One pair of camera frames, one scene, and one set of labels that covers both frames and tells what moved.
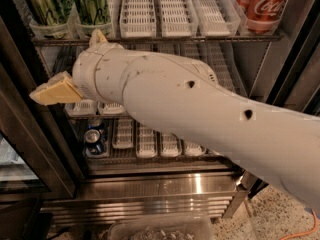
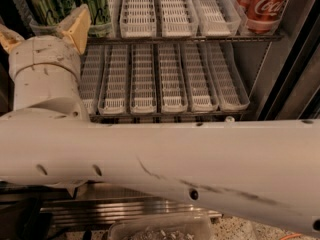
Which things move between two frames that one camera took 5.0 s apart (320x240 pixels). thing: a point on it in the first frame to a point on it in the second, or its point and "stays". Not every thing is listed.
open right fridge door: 292,83 stays
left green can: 48,4 stays
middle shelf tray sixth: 222,59 stays
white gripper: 84,71 to 41,53
